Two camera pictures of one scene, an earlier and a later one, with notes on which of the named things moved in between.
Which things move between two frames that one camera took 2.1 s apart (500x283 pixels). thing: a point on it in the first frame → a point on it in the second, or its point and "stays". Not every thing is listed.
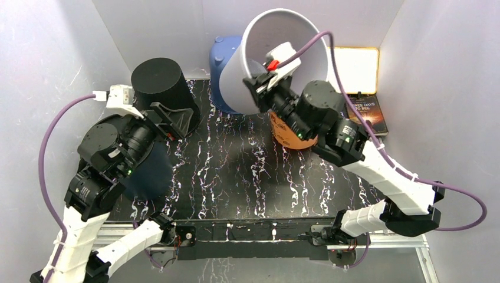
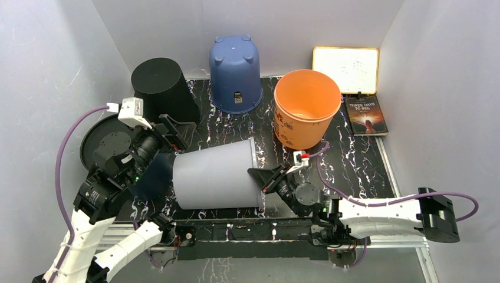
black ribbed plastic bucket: [162, 81] stays
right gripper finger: [253, 83] → [267, 178]
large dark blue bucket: [153, 176] stays
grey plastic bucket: [265, 31] → [217, 177]
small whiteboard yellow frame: [358, 68] stays
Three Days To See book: [369, 108] stays
